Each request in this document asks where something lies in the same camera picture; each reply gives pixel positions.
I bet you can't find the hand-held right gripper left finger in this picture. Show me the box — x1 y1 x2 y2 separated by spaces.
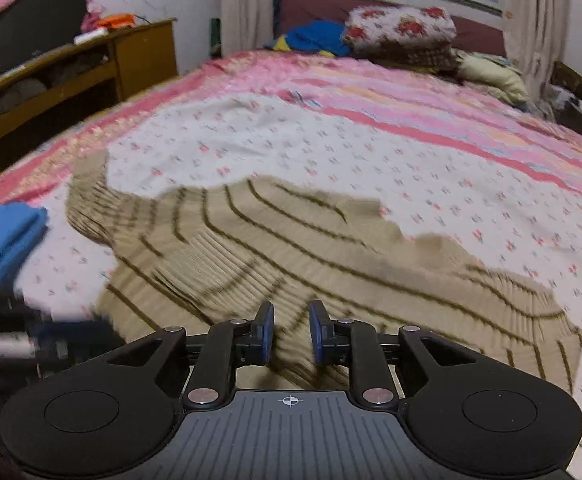
104 301 276 411

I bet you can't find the white cherry print bedsheet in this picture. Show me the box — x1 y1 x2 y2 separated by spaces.
0 91 582 480

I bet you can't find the wooden cabinet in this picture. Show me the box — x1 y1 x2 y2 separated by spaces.
0 17 179 196

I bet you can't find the red floral pillow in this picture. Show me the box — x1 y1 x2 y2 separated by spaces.
341 5 458 72

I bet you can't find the olive green pillow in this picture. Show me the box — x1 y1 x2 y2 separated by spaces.
453 50 530 106

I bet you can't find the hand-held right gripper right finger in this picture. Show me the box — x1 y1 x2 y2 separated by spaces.
308 300 478 408

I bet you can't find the dark red headboard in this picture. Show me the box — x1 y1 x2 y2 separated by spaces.
276 0 508 59

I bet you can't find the beige striped knit sweater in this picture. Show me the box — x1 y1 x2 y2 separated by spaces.
65 150 582 396

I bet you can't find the black television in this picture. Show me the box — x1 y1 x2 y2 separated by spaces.
0 0 88 86

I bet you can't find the blue folded cloth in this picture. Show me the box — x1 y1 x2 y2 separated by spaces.
0 202 50 287

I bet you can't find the dark cluttered side table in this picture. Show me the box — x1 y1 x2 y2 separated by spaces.
541 60 582 149

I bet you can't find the white oblong object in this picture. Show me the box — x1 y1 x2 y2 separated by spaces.
74 27 109 45

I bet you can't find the grey cloth bundle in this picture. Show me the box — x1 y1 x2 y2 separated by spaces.
0 77 48 117
46 52 110 87

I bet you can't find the blue and yellow cloth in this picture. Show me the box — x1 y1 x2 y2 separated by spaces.
263 20 353 57

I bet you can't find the pink striped blanket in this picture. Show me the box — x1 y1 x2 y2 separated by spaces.
0 49 582 226

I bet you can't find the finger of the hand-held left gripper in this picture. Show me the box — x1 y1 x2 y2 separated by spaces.
34 312 122 361

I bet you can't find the orange plastic object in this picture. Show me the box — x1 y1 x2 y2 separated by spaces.
96 12 136 29

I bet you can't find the beige curtain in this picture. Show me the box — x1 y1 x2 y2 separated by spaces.
498 0 572 107
220 0 280 59

